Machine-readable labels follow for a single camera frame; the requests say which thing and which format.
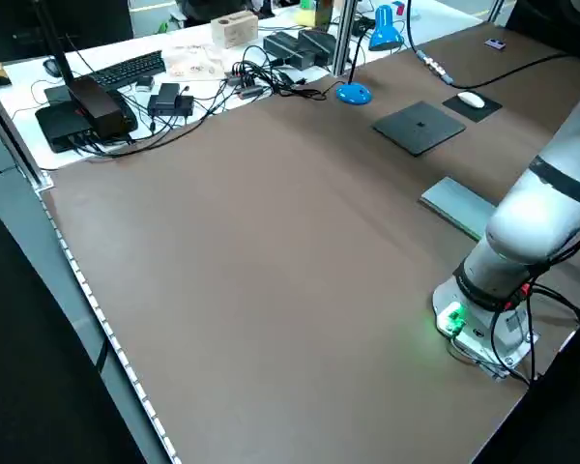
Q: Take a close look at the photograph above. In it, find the silver laptop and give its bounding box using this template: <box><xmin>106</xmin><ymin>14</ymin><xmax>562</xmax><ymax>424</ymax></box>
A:
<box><xmin>370</xmin><ymin>100</ymin><xmax>467</xmax><ymax>157</ymax></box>

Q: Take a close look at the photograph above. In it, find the blue desk lamp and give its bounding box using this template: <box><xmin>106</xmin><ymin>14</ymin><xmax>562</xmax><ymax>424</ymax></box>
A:
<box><xmin>335</xmin><ymin>4</ymin><xmax>401</xmax><ymax>106</ymax></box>

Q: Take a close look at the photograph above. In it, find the black mouse pad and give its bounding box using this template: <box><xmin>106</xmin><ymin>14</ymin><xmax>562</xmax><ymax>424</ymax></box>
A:
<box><xmin>442</xmin><ymin>91</ymin><xmax>504</xmax><ymax>124</ymax></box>

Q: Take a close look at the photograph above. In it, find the grey usb hub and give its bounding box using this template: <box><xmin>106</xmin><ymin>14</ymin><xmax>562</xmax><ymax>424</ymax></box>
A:
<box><xmin>224</xmin><ymin>67</ymin><xmax>273</xmax><ymax>101</ymax></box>

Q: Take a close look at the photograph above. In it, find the flat silver box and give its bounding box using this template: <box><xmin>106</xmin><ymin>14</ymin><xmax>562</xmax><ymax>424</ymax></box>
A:
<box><xmin>419</xmin><ymin>176</ymin><xmax>498</xmax><ymax>242</ymax></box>

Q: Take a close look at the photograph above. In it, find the black power adapter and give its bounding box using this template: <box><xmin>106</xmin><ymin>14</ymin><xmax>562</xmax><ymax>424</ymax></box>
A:
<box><xmin>147</xmin><ymin>82</ymin><xmax>195</xmax><ymax>118</ymax></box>

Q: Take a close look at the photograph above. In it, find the grey power brick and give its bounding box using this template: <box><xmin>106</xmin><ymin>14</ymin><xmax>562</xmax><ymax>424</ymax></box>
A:
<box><xmin>263</xmin><ymin>32</ymin><xmax>316</xmax><ymax>70</ymax></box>
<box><xmin>298</xmin><ymin>28</ymin><xmax>342</xmax><ymax>64</ymax></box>

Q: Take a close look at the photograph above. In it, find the engraved wooden sheet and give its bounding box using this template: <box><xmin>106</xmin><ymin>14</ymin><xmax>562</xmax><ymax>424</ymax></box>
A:
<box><xmin>162</xmin><ymin>42</ymin><xmax>226</xmax><ymax>80</ymax></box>

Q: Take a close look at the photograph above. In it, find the wooden box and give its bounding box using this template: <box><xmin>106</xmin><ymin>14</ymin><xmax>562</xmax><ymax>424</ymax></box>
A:
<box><xmin>210</xmin><ymin>13</ymin><xmax>260</xmax><ymax>49</ymax></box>

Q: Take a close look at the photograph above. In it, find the black keyboard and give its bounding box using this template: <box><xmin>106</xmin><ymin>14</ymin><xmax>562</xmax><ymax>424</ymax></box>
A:
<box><xmin>89</xmin><ymin>50</ymin><xmax>166</xmax><ymax>91</ymax></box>

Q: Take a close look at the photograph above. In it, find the black router box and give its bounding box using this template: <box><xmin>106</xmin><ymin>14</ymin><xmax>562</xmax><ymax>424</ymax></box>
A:
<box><xmin>34</xmin><ymin>76</ymin><xmax>139</xmax><ymax>154</ymax></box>

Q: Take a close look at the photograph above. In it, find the black antenna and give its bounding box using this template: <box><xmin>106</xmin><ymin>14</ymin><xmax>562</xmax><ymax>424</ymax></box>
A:
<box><xmin>36</xmin><ymin>0</ymin><xmax>77</xmax><ymax>105</ymax></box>

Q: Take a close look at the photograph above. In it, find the black lamp cable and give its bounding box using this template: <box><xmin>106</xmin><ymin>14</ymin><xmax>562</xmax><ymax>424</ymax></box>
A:
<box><xmin>279</xmin><ymin>80</ymin><xmax>342</xmax><ymax>102</ymax></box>

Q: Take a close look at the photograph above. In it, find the aluminium frame post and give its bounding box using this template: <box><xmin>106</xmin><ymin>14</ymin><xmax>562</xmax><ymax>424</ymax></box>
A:
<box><xmin>332</xmin><ymin>0</ymin><xmax>358</xmax><ymax>77</ymax></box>

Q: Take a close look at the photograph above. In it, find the silver inline cable connector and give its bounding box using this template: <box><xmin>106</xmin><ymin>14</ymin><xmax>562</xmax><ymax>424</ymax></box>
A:
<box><xmin>415</xmin><ymin>47</ymin><xmax>454</xmax><ymax>88</ymax></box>

